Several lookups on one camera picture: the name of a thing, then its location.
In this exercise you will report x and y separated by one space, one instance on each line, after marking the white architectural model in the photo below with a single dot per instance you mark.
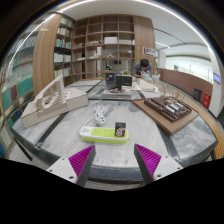
56 103

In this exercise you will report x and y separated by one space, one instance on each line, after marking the pale wooden stick model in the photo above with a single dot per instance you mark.
170 90

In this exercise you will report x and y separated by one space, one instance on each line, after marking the wooden cubby shelf unit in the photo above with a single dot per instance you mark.
110 40

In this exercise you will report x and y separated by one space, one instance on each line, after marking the wall-mounted screen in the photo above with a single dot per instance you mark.
217 78

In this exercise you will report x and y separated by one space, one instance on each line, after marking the small white building model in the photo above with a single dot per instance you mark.
146 85

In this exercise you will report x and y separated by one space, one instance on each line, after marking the red bin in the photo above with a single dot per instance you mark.
206 100

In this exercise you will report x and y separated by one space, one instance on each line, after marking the curved ceiling light strip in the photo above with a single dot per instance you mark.
176 16

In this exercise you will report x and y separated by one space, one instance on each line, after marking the small black charger block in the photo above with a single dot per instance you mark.
120 129

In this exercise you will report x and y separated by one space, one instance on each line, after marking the poster on wooden panel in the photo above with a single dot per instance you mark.
149 51

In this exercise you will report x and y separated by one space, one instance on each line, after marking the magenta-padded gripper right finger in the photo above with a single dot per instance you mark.
165 166

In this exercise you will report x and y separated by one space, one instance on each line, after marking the black box architectural model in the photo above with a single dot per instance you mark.
118 81

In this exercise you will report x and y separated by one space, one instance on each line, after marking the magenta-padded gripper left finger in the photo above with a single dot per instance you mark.
63 168

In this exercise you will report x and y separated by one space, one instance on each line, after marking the wooden bookshelf with books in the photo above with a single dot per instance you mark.
63 43

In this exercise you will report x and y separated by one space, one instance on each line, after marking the brown model on wooden board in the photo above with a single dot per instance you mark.
168 110

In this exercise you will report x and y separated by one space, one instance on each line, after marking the glass-fronted bookcase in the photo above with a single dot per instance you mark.
20 83

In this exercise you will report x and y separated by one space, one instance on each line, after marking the person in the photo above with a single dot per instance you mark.
143 68

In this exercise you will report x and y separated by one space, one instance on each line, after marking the dark grey bin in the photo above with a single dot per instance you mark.
197 94

